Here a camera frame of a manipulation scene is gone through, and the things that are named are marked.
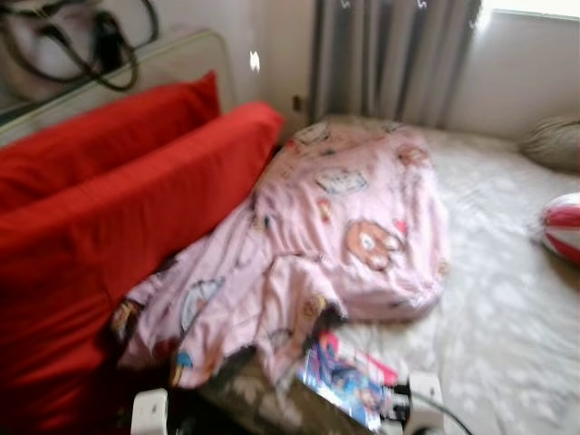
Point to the colourful comic book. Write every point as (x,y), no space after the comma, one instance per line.
(349,385)

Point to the pink cartoon print blanket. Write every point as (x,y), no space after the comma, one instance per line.
(362,199)

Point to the red white striped bolster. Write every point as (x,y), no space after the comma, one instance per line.
(564,227)

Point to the beige pillow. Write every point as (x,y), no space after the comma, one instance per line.
(553,145)

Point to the long red pillow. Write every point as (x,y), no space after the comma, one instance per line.
(91,136)
(109,245)

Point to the grey curtain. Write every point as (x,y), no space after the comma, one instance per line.
(390,54)

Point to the bright window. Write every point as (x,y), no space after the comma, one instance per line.
(535,7)

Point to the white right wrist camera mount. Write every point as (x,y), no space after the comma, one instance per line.
(426,408)

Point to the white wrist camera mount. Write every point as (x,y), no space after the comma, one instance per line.
(149,415)
(426,408)

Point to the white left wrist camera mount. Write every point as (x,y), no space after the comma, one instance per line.
(149,415)

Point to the dark wall socket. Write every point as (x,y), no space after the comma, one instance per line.
(297,102)

